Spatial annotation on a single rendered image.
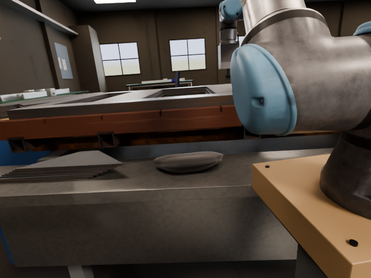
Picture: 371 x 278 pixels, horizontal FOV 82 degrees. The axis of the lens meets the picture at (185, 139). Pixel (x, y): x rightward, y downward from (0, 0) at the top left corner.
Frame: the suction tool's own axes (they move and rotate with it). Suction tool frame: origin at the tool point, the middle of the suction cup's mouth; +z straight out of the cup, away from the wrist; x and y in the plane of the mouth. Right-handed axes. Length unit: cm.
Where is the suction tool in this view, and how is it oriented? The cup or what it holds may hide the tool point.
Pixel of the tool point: (228, 79)
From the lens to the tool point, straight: 105.4
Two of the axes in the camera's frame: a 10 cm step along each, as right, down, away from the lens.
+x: 0.2, 2.8, -9.6
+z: 0.7, 9.6, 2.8
